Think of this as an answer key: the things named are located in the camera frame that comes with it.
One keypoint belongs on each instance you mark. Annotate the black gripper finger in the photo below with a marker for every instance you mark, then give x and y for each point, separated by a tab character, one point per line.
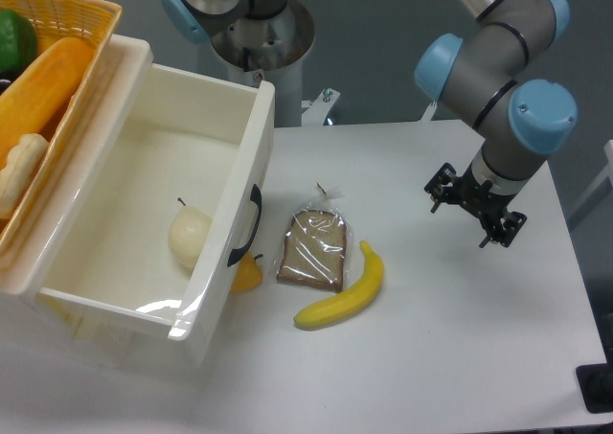
501	230
441	187

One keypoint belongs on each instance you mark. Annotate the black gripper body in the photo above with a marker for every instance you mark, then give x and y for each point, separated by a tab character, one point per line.
477	199

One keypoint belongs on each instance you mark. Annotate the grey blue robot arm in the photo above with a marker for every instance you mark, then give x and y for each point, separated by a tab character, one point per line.
522	124

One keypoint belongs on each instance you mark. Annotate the white drawer cabinet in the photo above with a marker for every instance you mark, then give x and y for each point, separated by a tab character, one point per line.
72	189

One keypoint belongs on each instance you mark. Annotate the bagged bread slice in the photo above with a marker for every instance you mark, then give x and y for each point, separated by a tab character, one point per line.
316	244

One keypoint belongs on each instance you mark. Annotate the yellow banana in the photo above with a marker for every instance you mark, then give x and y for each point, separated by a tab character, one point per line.
349	302

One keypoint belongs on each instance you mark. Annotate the black device at edge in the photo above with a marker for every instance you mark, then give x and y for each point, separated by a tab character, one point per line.
595	384

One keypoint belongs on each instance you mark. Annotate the yellow bell pepper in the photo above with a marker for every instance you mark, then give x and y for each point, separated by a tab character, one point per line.
248	275

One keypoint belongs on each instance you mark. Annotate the white pear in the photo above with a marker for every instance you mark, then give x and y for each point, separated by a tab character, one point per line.
188	233

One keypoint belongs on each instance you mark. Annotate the yellow woven basket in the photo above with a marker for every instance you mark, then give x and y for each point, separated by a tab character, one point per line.
92	21

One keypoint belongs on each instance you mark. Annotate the orange baguette bread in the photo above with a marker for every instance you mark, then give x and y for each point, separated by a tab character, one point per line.
45	86

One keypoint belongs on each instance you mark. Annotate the cream toy pastry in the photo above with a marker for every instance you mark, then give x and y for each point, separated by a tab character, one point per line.
21	162

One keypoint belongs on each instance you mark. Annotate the green bell pepper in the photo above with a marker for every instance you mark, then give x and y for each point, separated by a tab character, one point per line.
18	42

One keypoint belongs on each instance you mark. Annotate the white metal bracket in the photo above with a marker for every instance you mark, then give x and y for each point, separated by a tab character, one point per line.
318	112

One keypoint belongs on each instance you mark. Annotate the black top drawer handle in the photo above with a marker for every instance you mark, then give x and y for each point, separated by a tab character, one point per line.
252	224

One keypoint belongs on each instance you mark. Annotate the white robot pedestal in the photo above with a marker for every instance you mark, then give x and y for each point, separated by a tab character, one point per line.
274	50

